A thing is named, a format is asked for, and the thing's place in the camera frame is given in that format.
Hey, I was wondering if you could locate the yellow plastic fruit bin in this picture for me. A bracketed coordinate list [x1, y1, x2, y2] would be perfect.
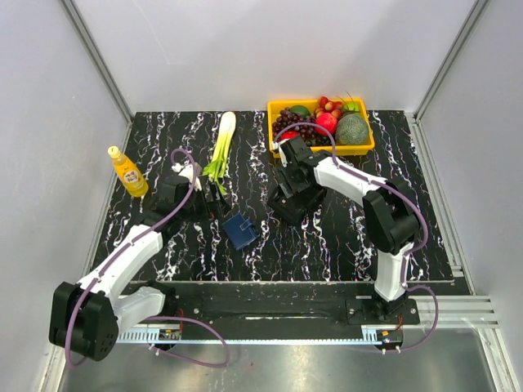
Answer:
[266, 96, 376, 159]

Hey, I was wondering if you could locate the blue leather card holder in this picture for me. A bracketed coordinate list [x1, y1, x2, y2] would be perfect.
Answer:
[222, 213, 259, 251]

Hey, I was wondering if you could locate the green netted melon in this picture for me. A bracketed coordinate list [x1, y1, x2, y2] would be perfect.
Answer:
[335, 114, 369, 145]

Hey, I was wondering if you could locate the red pink peach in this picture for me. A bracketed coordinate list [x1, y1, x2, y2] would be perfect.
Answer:
[315, 112, 338, 136]

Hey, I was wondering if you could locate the celery stalk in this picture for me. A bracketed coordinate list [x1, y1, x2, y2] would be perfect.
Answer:
[203, 111, 236, 196]

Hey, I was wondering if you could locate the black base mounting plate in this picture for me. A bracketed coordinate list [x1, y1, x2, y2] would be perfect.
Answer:
[178, 294, 421, 326]

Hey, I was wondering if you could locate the yellow juice bottle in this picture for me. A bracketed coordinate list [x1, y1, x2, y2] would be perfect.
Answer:
[107, 146, 149, 198]

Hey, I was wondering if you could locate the dark blueberry cluster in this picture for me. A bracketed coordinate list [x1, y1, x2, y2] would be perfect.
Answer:
[305, 136, 332, 147]

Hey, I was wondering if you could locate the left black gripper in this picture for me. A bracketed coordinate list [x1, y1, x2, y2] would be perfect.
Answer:
[177, 181, 230, 223]

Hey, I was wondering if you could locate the black plastic card box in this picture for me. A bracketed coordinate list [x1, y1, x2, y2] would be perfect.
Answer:
[266, 186, 327, 225]

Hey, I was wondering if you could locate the red cherry cluster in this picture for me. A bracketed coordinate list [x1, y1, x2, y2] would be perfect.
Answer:
[315, 96, 344, 119]

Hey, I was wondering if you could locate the green apple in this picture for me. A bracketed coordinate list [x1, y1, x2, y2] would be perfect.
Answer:
[342, 101, 360, 115]

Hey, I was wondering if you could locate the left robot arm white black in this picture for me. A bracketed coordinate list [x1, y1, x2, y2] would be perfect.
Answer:
[49, 175, 203, 368]

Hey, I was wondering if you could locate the purple grape bunch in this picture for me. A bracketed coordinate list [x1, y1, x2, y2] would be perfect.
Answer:
[272, 107, 318, 141]

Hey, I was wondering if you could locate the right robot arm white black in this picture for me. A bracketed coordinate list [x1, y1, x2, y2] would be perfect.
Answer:
[267, 136, 428, 323]

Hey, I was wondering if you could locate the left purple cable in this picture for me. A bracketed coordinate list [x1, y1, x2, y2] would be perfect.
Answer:
[64, 148, 232, 368]

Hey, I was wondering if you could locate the red apple front left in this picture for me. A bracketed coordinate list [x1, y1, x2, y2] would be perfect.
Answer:
[280, 131, 300, 140]

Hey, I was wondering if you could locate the green avocado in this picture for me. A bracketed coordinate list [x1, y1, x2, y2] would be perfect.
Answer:
[290, 105, 311, 118]

